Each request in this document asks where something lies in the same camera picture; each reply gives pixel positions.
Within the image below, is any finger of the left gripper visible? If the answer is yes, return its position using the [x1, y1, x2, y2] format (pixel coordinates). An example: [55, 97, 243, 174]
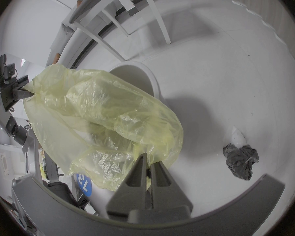
[14, 87, 35, 100]

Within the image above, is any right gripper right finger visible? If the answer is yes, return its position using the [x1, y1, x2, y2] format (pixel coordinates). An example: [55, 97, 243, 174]
[147, 160, 194, 218]

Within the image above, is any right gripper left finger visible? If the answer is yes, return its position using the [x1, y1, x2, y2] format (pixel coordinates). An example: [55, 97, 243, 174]
[106, 153, 148, 218]

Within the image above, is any yellow plastic bag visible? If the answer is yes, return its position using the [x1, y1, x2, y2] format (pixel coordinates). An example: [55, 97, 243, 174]
[23, 63, 184, 191]

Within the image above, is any black plastic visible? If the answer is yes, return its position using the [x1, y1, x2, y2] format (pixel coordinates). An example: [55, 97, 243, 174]
[223, 144, 259, 180]

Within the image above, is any white paper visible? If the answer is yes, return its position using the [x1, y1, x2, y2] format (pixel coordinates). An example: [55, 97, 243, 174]
[231, 126, 248, 148]

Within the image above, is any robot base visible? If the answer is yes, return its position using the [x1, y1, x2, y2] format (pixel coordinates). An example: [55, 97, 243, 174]
[39, 151, 118, 217]

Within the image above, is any white trash bin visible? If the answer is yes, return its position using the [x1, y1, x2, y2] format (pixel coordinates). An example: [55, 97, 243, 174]
[108, 60, 162, 101]

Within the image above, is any light grey sofa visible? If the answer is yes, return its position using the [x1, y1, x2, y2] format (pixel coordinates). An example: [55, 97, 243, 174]
[46, 23, 74, 67]

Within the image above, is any grey and white chair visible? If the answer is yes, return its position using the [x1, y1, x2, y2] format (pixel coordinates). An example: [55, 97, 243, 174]
[61, 0, 190, 61]

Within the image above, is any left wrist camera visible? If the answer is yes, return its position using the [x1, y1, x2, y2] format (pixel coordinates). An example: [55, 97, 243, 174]
[4, 62, 17, 80]

